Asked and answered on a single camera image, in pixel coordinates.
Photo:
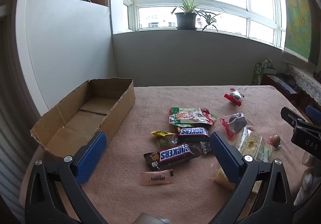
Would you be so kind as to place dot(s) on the red wrapped dark snack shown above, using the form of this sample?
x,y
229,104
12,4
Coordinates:
x,y
234,96

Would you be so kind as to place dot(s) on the cardboard box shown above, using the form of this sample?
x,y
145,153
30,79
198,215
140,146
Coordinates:
x,y
75,118

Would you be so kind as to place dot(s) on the potted spider plant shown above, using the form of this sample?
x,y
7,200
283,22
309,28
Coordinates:
x,y
186,20

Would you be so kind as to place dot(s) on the white ribbed panel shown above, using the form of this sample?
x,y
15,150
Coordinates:
x,y
12,151

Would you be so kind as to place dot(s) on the clear cracker packet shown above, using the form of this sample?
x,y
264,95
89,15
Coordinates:
x,y
253,146

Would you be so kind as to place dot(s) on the white lace cloth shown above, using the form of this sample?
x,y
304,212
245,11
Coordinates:
x,y
306,78

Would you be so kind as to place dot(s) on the pink sachet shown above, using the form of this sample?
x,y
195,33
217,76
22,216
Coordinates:
x,y
156,177

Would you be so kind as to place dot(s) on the brown chocolate bar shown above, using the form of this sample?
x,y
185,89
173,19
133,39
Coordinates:
x,y
193,132
173,155

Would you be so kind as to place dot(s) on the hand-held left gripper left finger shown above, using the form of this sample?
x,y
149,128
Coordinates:
x,y
91,157

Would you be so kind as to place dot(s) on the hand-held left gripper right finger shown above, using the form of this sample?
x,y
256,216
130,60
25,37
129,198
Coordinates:
x,y
225,157

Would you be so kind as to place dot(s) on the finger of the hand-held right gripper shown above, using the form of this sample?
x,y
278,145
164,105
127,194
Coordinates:
x,y
292,116
314,114

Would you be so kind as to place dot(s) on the dark side table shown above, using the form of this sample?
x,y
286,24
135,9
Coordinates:
x,y
280,83

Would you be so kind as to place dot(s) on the green printed box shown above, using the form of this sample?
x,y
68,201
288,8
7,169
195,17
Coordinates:
x,y
258,73

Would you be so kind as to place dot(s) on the wall map poster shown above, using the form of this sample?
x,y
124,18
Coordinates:
x,y
298,20

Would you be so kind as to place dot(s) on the white refrigerator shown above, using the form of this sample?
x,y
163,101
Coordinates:
x,y
62,38

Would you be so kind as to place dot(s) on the green and red snack pouch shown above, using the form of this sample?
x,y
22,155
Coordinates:
x,y
190,116

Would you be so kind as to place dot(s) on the red and clear prune packet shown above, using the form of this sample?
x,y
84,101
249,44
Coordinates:
x,y
237,123

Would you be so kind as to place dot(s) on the small dark snack packet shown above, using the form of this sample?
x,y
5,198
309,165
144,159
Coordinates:
x,y
205,148

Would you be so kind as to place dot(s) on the green candy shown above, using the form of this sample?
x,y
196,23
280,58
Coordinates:
x,y
164,140

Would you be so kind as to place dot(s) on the yellow cracker packet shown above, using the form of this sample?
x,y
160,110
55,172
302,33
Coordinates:
x,y
222,177

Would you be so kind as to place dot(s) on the small round brown candy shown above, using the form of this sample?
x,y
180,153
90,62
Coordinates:
x,y
274,140

